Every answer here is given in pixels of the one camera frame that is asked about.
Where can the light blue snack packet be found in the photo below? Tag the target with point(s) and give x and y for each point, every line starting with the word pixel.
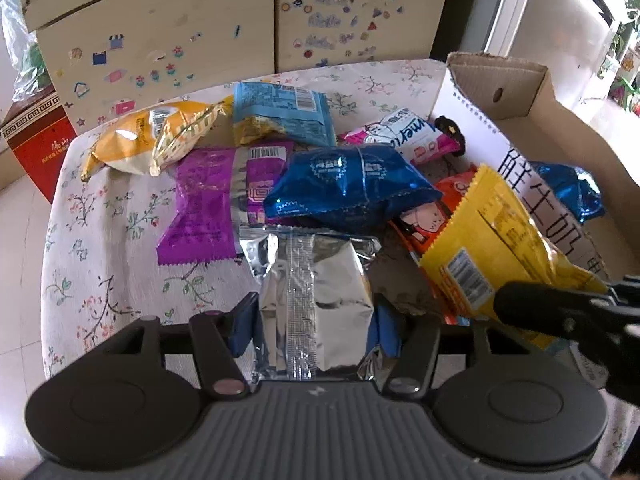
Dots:
pixel 280 110

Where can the cardboard box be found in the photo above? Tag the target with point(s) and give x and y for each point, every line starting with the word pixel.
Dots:
pixel 520 90

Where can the silver foil snack packet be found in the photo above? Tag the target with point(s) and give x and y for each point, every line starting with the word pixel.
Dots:
pixel 310 300

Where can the small black object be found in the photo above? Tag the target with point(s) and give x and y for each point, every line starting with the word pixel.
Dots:
pixel 446 126

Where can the orange striped snack packet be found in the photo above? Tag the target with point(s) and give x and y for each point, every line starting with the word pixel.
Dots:
pixel 135 145

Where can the red-orange cartoon snack packet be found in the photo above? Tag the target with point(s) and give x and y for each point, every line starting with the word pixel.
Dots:
pixel 425 225

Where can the small blue foil snack packet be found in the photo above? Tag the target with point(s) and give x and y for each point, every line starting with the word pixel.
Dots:
pixel 570 190

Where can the white appliance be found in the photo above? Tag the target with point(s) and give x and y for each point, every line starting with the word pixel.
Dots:
pixel 550 10

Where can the large blue foil snack packet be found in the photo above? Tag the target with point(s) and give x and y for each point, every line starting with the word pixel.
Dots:
pixel 350 185

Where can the yellow snack packet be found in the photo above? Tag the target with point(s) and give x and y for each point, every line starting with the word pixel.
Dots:
pixel 495 240

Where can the pink and white snack packet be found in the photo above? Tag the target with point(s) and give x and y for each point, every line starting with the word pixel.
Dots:
pixel 410 135

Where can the purple snack packet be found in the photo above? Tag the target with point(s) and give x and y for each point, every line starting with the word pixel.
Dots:
pixel 205 200

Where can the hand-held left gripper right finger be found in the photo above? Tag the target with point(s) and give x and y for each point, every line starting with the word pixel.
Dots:
pixel 387 332

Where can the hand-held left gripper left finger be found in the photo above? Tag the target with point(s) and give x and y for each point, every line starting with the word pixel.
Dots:
pixel 245 327

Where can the cream cabinet with stickers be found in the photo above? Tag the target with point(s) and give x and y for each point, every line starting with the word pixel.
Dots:
pixel 200 20

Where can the green potted plants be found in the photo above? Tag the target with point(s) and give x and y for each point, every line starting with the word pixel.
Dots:
pixel 625 60

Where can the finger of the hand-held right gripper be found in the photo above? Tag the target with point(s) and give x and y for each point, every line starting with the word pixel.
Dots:
pixel 545 310

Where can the red patterned box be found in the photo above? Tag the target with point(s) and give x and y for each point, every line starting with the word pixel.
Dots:
pixel 40 150

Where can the floral tablecloth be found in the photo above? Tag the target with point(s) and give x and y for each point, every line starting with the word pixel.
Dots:
pixel 100 240

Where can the clear plastic bag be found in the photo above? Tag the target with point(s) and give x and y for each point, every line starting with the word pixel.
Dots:
pixel 25 60

